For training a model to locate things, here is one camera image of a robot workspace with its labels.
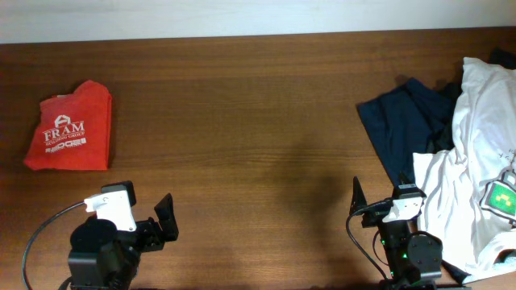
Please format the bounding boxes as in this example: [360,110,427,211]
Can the red soccer t-shirt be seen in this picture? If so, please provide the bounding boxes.
[23,81,112,171]

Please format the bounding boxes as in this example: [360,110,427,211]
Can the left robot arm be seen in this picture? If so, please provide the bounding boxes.
[59,193,179,290]

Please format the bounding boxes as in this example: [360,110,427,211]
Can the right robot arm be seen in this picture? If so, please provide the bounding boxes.
[345,177,443,289]

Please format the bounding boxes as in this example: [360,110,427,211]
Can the white printed t-shirt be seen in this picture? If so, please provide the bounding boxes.
[413,57,515,284]

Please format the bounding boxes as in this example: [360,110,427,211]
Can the navy blue garment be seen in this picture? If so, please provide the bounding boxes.
[356,48,516,285]

